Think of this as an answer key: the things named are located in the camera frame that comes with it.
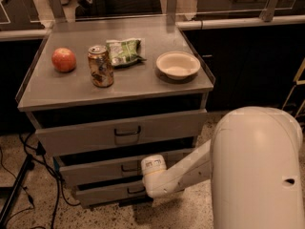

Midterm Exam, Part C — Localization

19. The grey metal drawer cabinet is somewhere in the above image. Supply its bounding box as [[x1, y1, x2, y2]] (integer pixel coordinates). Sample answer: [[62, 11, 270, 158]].
[[14, 15, 216, 167]]

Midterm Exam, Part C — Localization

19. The black tripod leg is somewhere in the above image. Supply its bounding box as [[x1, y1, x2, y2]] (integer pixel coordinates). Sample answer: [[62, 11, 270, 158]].
[[0, 155, 33, 229]]

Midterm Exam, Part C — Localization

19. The green chip bag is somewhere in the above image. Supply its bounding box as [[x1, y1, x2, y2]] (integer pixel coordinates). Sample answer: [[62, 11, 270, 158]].
[[106, 38, 145, 68]]

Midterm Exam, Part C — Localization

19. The white paper bowl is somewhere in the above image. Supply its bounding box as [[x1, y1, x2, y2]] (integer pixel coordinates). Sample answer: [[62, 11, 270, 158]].
[[156, 52, 201, 80]]

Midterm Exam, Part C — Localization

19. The black floor cable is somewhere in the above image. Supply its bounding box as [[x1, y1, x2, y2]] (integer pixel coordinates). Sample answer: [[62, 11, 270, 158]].
[[0, 132, 80, 229]]

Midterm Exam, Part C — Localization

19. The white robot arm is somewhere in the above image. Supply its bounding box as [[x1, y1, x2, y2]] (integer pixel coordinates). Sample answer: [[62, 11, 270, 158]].
[[141, 107, 304, 229]]

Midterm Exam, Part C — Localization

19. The grey drawer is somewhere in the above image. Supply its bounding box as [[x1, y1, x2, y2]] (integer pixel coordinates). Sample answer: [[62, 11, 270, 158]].
[[56, 144, 193, 186], [36, 110, 207, 156], [76, 179, 146, 207]]

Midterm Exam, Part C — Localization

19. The grey top drawer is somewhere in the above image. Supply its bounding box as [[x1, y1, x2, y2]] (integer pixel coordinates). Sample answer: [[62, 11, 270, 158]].
[[36, 110, 207, 156]]

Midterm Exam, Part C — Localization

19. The red apple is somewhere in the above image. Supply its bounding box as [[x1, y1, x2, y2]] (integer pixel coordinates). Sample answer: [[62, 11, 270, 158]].
[[51, 48, 76, 73]]

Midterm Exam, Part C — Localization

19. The grey horizontal rail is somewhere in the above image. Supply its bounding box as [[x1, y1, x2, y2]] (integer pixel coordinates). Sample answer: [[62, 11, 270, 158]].
[[0, 15, 305, 42]]

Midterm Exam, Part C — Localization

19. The grey bottom drawer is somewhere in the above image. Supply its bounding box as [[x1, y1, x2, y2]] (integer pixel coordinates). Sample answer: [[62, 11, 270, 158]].
[[76, 179, 146, 207]]

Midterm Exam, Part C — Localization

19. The orange soda can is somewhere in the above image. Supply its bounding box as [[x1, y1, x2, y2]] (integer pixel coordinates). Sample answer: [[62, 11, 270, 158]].
[[88, 45, 114, 88]]

